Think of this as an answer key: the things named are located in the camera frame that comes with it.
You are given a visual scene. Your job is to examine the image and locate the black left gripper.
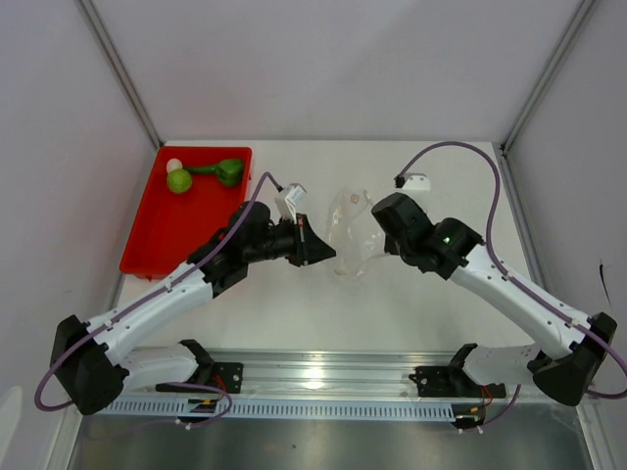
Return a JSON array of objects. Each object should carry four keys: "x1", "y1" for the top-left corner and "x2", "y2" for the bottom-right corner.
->
[{"x1": 245, "y1": 213, "x2": 336, "y2": 267}]

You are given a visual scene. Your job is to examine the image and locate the clear zip top bag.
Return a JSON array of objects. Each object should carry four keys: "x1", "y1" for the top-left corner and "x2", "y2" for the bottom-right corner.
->
[{"x1": 325, "y1": 187, "x2": 386, "y2": 281}]

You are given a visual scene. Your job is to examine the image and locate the green bell pepper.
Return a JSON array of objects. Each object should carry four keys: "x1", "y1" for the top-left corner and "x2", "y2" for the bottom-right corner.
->
[{"x1": 214, "y1": 159, "x2": 245, "y2": 188}]

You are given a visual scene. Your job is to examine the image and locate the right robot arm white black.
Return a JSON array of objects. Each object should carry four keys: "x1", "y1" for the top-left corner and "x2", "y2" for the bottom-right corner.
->
[{"x1": 371, "y1": 193, "x2": 617, "y2": 406}]

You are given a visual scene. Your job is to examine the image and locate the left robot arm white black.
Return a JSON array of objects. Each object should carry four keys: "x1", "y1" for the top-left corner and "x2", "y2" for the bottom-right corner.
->
[{"x1": 50, "y1": 201, "x2": 336, "y2": 415}]

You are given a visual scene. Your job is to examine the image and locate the green chili pepper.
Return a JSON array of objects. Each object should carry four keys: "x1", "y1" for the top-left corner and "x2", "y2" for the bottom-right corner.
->
[{"x1": 184, "y1": 164, "x2": 220, "y2": 175}]

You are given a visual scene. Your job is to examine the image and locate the red plastic tray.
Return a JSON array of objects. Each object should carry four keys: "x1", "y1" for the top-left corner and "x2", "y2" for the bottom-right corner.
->
[{"x1": 120, "y1": 146, "x2": 253, "y2": 280}]

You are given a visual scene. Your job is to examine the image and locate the green round lime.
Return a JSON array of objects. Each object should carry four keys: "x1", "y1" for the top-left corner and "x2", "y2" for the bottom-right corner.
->
[{"x1": 167, "y1": 168, "x2": 193, "y2": 195}]

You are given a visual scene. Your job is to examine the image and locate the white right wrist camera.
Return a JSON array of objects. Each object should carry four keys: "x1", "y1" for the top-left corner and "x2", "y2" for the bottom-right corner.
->
[{"x1": 394, "y1": 172, "x2": 431, "y2": 194}]

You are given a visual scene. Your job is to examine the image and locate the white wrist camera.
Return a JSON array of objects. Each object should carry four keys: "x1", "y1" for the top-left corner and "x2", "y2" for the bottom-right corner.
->
[
  {"x1": 274, "y1": 183, "x2": 307, "y2": 222},
  {"x1": 394, "y1": 172, "x2": 431, "y2": 194}
]

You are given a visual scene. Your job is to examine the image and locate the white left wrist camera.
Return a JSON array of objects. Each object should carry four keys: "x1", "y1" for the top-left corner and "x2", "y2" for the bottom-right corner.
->
[{"x1": 274, "y1": 183, "x2": 307, "y2": 222}]

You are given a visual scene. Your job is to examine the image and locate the aluminium rail frame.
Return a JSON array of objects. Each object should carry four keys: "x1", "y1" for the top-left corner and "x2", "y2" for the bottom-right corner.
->
[{"x1": 66, "y1": 350, "x2": 602, "y2": 405}]

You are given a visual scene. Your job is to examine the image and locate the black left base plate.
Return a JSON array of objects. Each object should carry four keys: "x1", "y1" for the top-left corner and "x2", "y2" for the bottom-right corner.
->
[{"x1": 156, "y1": 361, "x2": 244, "y2": 394}]

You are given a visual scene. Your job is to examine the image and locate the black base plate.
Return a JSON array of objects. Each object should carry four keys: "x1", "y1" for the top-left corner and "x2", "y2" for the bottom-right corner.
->
[
  {"x1": 156, "y1": 361, "x2": 244, "y2": 394},
  {"x1": 409, "y1": 365, "x2": 506, "y2": 399}
]

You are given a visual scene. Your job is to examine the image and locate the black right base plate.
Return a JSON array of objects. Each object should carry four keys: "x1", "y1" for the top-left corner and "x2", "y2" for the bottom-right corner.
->
[{"x1": 409, "y1": 365, "x2": 506, "y2": 399}]

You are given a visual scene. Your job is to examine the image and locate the white slotted cable duct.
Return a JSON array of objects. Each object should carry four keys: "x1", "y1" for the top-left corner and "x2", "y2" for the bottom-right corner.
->
[{"x1": 100, "y1": 397, "x2": 456, "y2": 422}]

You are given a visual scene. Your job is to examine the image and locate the right aluminium corner post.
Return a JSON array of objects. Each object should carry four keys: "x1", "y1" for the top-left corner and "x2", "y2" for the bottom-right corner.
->
[{"x1": 500, "y1": 0, "x2": 602, "y2": 156}]

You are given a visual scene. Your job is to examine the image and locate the aluminium corner post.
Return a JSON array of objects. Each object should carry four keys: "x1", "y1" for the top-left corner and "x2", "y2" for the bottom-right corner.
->
[
  {"x1": 500, "y1": 0, "x2": 602, "y2": 156},
  {"x1": 74, "y1": 0, "x2": 164, "y2": 149}
]

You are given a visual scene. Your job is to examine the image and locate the left aluminium corner post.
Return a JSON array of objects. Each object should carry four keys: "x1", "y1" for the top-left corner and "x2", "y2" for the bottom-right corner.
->
[{"x1": 74, "y1": 0, "x2": 164, "y2": 149}]

